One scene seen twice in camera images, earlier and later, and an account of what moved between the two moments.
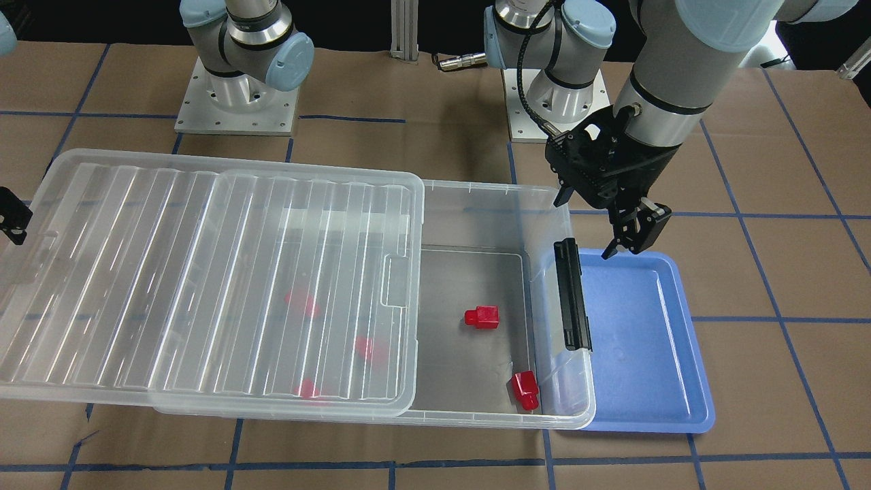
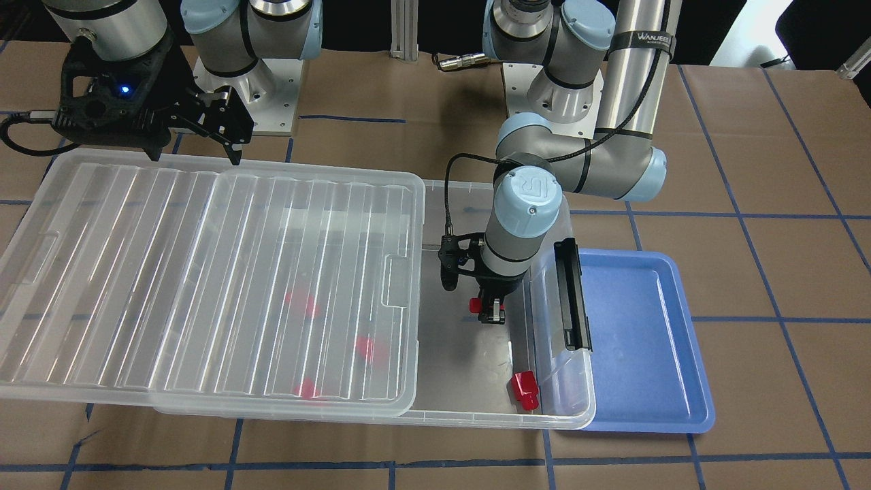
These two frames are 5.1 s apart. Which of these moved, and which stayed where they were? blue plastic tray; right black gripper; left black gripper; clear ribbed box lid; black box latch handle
Moved: left black gripper; right black gripper
Stayed: clear ribbed box lid; black box latch handle; blue plastic tray
